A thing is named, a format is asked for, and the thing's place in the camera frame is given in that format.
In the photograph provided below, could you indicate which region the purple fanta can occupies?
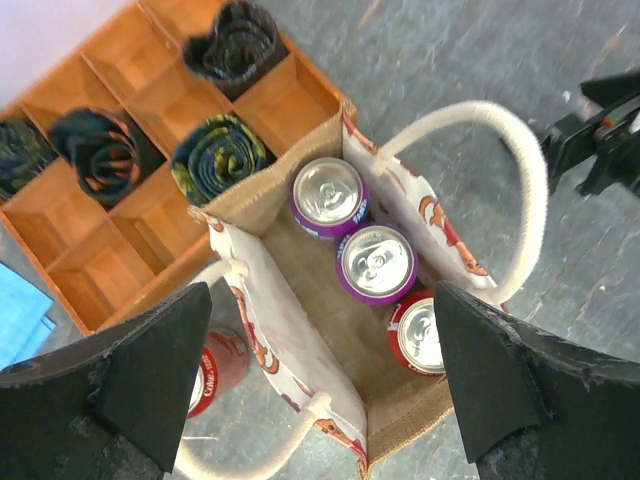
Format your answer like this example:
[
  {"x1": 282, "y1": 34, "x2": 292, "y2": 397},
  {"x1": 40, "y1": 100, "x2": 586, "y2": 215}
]
[
  {"x1": 335, "y1": 223, "x2": 418, "y2": 305},
  {"x1": 290, "y1": 157, "x2": 370, "y2": 241}
]

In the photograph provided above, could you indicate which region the orange wooden divider tray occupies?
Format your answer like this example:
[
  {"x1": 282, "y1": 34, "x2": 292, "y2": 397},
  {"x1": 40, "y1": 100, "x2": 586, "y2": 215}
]
[{"x1": 1, "y1": 1, "x2": 343, "y2": 335}]

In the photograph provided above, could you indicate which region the rolled tie black orange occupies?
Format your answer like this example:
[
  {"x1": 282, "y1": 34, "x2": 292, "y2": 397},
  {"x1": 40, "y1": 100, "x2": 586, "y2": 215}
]
[{"x1": 47, "y1": 107, "x2": 165, "y2": 209}]

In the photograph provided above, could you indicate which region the rolled tie blue yellow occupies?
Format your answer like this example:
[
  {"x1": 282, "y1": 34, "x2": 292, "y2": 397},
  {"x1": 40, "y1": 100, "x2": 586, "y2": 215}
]
[{"x1": 170, "y1": 114, "x2": 276, "y2": 206}]

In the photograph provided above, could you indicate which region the blue printed cloth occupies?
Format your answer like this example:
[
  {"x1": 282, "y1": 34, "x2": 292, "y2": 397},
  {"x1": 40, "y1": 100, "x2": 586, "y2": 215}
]
[{"x1": 0, "y1": 264, "x2": 56, "y2": 369}]

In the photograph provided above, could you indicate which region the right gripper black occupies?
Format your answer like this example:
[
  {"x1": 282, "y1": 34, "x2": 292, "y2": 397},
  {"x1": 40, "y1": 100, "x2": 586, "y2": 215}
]
[{"x1": 541, "y1": 107, "x2": 639, "y2": 195}]

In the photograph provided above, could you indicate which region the rolled tie dark green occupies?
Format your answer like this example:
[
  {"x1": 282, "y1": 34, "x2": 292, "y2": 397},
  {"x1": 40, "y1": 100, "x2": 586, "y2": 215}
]
[{"x1": 1, "y1": 119, "x2": 57, "y2": 200}]

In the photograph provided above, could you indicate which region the red cola can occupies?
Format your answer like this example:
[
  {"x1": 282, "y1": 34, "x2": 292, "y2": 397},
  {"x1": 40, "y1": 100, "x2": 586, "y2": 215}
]
[
  {"x1": 387, "y1": 289, "x2": 445, "y2": 376},
  {"x1": 187, "y1": 327, "x2": 250, "y2": 418}
]

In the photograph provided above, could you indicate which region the rolled tie black right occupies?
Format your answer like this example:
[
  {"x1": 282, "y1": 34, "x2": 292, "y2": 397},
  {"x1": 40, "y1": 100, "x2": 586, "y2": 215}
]
[{"x1": 182, "y1": 1, "x2": 288, "y2": 101}]

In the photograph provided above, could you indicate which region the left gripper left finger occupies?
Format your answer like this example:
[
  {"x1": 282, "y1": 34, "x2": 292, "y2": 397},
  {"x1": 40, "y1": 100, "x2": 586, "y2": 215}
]
[{"x1": 1, "y1": 282, "x2": 211, "y2": 479}]

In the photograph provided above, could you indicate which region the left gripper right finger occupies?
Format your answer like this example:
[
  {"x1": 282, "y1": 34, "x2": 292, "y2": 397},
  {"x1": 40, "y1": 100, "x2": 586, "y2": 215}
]
[{"x1": 435, "y1": 281, "x2": 639, "y2": 479}]

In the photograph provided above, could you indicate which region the canvas burlap tote bag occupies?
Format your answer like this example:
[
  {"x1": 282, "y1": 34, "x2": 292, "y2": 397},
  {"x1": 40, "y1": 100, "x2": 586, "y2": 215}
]
[{"x1": 175, "y1": 101, "x2": 548, "y2": 479}]

